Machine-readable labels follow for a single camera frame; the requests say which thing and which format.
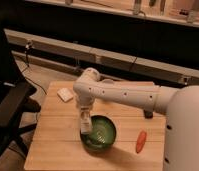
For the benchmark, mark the black rectangular device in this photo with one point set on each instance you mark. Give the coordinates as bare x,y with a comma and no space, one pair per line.
148,114

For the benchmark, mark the black office chair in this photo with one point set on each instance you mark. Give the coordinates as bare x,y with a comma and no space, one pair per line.
15,99

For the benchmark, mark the wooden table board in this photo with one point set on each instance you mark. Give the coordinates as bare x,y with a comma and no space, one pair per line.
56,144

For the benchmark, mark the green ceramic bowl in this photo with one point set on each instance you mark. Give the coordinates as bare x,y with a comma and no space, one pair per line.
103,134

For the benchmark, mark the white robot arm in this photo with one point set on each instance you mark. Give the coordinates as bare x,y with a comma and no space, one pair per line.
179,105

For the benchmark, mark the white rectangular block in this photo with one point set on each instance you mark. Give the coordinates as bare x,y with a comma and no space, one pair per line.
65,94

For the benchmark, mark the white plastic bottle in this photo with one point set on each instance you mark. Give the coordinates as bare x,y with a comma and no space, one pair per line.
85,123

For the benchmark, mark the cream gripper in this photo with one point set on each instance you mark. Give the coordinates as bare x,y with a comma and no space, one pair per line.
83,110

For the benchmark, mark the orange carrot toy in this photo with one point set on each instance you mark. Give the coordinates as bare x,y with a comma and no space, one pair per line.
141,141

